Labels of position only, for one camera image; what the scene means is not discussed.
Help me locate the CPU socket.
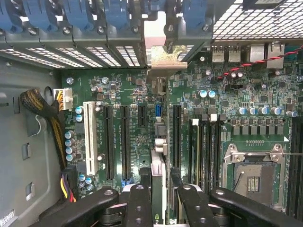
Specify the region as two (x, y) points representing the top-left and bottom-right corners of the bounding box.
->
(223, 143), (291, 209)

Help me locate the black expansion slot blue latch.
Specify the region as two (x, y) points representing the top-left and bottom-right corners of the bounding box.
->
(120, 105), (132, 185)

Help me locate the long black expansion slot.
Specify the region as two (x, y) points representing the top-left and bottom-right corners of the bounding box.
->
(104, 105), (116, 180)

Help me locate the plain black expansion slot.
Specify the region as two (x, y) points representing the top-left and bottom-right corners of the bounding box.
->
(172, 104), (183, 171)

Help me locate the white expansion slot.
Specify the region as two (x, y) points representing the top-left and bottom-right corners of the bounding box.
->
(83, 101), (98, 175)

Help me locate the short black expansion slot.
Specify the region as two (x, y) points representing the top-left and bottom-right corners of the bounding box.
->
(138, 104), (148, 127)

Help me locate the thin metal locking lever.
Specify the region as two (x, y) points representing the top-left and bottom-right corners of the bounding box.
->
(269, 152), (303, 157)

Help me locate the green motherboard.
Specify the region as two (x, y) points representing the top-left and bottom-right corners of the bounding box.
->
(60, 42), (303, 213)

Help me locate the open black PC case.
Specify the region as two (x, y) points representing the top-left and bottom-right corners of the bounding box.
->
(0, 0), (303, 227)

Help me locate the coloured power wires black plug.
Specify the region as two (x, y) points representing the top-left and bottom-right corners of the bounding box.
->
(59, 165), (79, 204)

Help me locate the braided power cable white plug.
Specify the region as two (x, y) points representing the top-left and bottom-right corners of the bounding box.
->
(20, 87), (73, 171)

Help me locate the red black twisted wire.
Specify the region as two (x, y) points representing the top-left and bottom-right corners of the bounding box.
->
(216, 51), (303, 81)

